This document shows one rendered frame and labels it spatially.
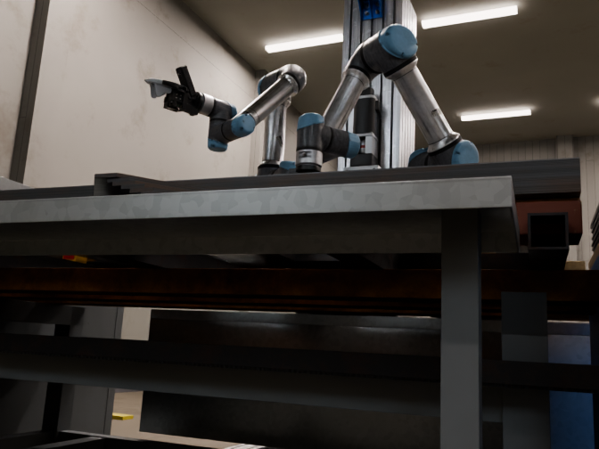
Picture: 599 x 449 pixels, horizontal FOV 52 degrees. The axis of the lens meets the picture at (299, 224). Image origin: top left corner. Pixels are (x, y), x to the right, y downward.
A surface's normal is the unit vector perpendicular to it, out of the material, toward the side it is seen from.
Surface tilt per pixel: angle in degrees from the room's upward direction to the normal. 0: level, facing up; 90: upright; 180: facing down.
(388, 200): 90
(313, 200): 90
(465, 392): 90
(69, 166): 90
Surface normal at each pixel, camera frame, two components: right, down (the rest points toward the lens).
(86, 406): 0.93, -0.02
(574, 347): -0.36, -0.21
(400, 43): 0.44, -0.26
